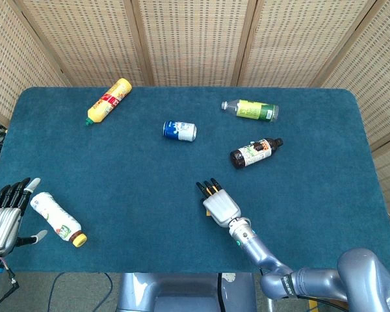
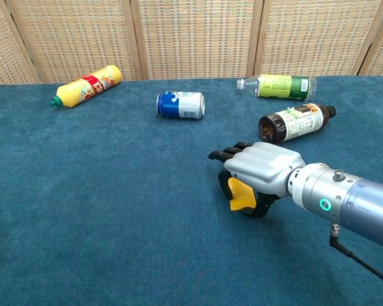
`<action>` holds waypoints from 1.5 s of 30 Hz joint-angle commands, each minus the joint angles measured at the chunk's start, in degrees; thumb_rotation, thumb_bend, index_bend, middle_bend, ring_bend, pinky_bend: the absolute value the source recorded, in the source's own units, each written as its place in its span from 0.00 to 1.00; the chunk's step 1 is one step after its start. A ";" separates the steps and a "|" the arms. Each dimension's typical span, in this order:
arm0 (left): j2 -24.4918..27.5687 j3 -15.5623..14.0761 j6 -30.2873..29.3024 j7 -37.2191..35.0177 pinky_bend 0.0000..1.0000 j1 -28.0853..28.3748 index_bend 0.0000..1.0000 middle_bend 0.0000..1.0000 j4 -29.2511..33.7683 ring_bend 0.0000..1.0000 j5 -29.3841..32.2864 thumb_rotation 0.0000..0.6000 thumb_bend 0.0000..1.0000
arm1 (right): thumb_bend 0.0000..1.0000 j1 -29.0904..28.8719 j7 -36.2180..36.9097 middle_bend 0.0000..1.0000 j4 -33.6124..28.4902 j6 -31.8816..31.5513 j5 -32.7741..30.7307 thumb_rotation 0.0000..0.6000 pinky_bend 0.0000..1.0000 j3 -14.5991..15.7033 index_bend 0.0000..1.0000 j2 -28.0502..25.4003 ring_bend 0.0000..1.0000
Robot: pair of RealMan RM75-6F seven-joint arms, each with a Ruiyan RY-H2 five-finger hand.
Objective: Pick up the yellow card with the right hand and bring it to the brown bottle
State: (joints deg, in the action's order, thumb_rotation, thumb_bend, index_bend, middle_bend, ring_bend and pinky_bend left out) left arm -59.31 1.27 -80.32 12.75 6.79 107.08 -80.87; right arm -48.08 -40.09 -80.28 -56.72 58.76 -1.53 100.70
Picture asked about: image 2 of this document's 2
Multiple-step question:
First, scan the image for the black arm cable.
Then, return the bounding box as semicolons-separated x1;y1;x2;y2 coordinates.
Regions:
329;223;383;290

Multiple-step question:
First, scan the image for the woven folding screen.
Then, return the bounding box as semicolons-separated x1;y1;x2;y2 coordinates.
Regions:
0;0;383;87

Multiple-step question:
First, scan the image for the blue and white can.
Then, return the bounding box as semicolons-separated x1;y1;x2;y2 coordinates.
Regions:
156;91;206;120

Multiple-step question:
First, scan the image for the clear bottle green label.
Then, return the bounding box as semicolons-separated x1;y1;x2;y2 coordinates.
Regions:
236;73;317;101

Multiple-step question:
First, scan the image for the blue table cloth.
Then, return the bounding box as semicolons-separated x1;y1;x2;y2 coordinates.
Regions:
0;75;383;306

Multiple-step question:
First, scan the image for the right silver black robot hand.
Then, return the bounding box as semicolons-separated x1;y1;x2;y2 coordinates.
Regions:
207;141;306;219

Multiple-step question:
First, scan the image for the dark brown bottle white label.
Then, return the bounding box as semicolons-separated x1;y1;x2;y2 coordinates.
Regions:
258;103;337;145

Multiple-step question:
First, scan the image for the yellow bottle with green cap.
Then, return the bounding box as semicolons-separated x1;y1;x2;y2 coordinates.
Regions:
49;64;123;108

